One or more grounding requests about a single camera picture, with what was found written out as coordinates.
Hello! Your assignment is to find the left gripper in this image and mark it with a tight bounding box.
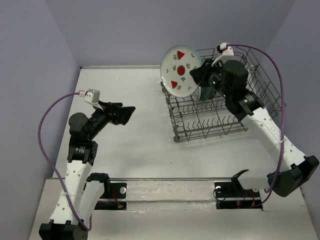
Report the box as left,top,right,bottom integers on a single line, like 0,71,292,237
87,100,136,140

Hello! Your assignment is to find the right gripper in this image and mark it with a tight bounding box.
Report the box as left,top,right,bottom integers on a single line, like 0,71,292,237
189,58,232,100

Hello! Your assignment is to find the teal plate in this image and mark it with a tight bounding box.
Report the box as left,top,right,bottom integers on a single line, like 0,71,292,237
199,86,217,101

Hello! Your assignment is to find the blue striped white plate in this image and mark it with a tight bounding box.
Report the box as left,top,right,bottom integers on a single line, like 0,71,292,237
190,87,201,102

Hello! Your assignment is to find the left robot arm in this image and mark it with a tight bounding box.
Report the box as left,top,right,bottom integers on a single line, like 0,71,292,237
39,101,136,240

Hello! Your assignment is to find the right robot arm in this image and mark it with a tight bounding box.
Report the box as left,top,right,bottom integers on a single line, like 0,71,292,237
190,60,320,197

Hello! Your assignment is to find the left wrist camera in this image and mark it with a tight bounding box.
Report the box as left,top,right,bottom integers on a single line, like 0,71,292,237
78,88,102,109

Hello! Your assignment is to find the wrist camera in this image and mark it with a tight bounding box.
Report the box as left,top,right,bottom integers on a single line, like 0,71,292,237
78,88,102,109
211,42,234,67

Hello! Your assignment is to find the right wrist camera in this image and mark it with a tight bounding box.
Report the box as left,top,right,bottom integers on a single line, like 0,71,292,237
211,42,234,67

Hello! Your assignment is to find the grey wire dish rack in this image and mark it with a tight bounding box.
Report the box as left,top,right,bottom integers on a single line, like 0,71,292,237
160,46,284,143

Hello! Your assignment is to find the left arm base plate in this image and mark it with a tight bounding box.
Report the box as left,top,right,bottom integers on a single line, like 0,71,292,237
94,182,127,211

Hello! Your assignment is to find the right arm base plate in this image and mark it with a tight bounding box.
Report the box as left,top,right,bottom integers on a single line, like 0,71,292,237
212,181,263,210

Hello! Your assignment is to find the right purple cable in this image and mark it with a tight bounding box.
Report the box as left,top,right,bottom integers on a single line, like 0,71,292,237
227,44,286,210

